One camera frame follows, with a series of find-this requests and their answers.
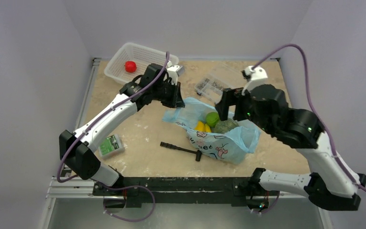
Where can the clear plastic screw organizer box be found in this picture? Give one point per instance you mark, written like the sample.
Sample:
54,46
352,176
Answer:
213,83

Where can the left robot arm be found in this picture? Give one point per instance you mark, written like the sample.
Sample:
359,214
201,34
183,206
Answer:
77,148

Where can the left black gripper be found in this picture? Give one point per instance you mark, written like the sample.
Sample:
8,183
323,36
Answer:
179,101

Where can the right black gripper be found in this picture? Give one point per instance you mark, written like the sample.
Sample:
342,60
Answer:
238,105

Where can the light blue plastic bag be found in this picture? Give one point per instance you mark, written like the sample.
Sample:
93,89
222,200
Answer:
231,147

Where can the yellow fake fruit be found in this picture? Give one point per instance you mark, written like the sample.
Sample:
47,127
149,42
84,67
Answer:
203,127

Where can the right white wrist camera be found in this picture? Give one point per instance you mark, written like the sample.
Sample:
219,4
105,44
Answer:
255,76

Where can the white perforated plastic basket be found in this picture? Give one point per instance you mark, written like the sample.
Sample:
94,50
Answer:
132,60

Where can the black T-handle tool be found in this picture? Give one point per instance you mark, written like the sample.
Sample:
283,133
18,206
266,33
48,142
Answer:
198,153

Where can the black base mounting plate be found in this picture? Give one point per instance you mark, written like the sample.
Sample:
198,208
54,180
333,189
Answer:
132,192

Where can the dark green fake melon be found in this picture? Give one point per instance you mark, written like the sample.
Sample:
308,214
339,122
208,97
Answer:
223,127

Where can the red fake fruit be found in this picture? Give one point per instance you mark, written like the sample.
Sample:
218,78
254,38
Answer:
130,66

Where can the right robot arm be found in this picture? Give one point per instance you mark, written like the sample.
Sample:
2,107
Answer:
330,185

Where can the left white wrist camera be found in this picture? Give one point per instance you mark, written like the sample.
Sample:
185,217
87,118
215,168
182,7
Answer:
174,71

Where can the green label clear small box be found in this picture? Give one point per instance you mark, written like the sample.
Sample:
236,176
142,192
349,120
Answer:
111,146

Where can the green fake fruit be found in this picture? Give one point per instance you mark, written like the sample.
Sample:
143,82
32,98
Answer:
212,118

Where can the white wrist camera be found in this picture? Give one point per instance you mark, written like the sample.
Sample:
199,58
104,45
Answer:
174,71
255,76

